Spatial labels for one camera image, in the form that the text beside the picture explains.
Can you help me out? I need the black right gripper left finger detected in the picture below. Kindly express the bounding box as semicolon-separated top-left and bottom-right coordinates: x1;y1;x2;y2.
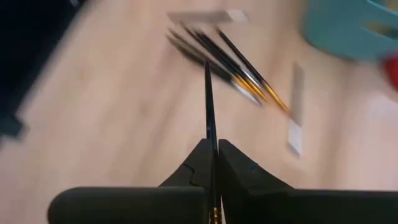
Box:
47;138;215;224

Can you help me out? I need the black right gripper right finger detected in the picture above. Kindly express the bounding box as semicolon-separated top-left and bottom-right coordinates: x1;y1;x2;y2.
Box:
218;139;398;224

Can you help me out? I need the teal plastic bin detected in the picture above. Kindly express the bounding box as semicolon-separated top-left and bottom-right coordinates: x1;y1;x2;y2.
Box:
300;0;398;62

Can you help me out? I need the red desk lamp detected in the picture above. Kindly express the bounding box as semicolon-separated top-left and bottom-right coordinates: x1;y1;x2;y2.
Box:
381;52;398;91

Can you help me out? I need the black paintbrush dark ferrule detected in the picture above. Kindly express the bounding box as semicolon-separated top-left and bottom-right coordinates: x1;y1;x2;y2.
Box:
169;28;233;82

